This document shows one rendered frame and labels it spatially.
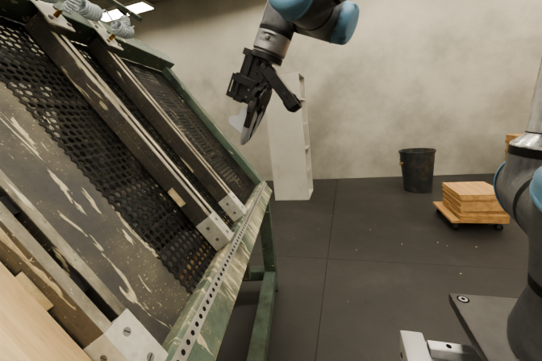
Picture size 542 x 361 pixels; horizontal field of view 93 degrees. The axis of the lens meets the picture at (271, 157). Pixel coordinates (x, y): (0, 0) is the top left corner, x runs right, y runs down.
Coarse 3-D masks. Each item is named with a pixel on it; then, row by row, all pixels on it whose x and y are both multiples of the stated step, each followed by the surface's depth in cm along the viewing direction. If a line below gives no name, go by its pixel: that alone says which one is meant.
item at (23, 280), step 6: (18, 276) 43; (24, 276) 43; (24, 282) 44; (30, 282) 43; (30, 288) 44; (36, 288) 44; (36, 294) 44; (42, 294) 44; (36, 300) 44; (42, 300) 44; (48, 300) 44; (42, 306) 44; (48, 306) 44
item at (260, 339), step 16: (272, 224) 205; (272, 240) 198; (272, 256) 200; (256, 272) 204; (272, 272) 200; (272, 288) 181; (272, 304) 170; (256, 320) 154; (256, 336) 142; (256, 352) 132
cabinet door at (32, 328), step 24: (0, 264) 43; (0, 288) 41; (24, 288) 43; (0, 312) 39; (24, 312) 42; (0, 336) 38; (24, 336) 40; (48, 336) 42; (0, 360) 36; (24, 360) 38; (48, 360) 40; (72, 360) 42
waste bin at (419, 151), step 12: (408, 156) 397; (420, 156) 387; (432, 156) 389; (408, 168) 402; (420, 168) 391; (432, 168) 395; (408, 180) 407; (420, 180) 396; (432, 180) 403; (420, 192) 400
